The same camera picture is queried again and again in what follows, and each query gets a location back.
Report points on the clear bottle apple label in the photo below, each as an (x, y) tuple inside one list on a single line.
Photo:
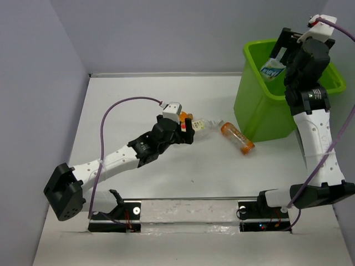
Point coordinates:
[(205, 128)]

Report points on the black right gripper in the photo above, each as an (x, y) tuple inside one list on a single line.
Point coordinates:
[(288, 39)]

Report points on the short orange juice bottle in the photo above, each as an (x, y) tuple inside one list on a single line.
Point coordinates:
[(183, 116)]

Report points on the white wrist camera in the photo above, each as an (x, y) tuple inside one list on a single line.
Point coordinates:
[(318, 30), (172, 111)]

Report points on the long orange drink bottle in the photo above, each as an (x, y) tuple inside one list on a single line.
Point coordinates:
[(237, 138)]

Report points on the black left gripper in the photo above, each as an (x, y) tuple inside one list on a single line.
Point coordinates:
[(184, 137)]

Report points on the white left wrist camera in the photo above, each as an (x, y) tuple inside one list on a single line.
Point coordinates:
[(172, 111)]

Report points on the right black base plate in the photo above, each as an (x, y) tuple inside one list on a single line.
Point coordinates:
[(261, 219)]

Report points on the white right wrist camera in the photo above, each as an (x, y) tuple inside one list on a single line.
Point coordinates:
[(318, 30)]

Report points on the clear bottle blue white label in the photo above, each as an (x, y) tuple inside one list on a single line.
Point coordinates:
[(271, 69)]

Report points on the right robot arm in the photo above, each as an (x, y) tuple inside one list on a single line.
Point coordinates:
[(305, 59)]

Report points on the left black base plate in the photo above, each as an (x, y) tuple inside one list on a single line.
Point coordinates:
[(124, 218)]

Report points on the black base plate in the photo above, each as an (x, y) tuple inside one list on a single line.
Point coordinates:
[(124, 218), (261, 219)]

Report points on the green plastic bin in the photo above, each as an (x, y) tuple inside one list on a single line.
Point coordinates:
[(260, 107)]

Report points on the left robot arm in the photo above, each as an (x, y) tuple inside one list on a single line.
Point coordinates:
[(67, 185)]

